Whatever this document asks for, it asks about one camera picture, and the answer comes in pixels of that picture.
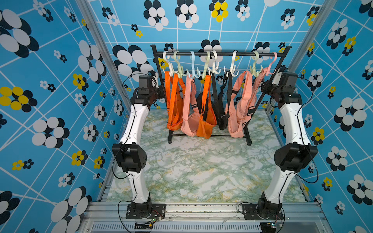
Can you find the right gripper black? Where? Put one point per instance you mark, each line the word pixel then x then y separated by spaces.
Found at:
pixel 267 84

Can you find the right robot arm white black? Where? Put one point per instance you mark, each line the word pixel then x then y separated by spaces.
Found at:
pixel 297 152

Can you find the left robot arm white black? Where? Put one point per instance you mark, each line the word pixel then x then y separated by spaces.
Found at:
pixel 128 153

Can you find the pale green hook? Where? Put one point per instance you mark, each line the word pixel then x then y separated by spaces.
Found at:
pixel 180 70
pixel 253 70
pixel 205 59

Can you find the white hook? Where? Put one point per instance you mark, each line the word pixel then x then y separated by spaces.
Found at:
pixel 215 64
pixel 169 64
pixel 232 66

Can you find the black bag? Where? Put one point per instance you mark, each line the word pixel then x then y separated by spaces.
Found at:
pixel 217 100

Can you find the black metal clothes rack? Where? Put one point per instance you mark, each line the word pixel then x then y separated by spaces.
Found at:
pixel 281 55

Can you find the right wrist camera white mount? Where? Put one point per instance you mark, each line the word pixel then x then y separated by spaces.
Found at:
pixel 277 79

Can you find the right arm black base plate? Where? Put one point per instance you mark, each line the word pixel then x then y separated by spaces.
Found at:
pixel 261 211

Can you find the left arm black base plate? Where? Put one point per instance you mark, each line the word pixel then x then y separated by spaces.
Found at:
pixel 146 211

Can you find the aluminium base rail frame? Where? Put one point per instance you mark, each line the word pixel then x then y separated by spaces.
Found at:
pixel 109 217

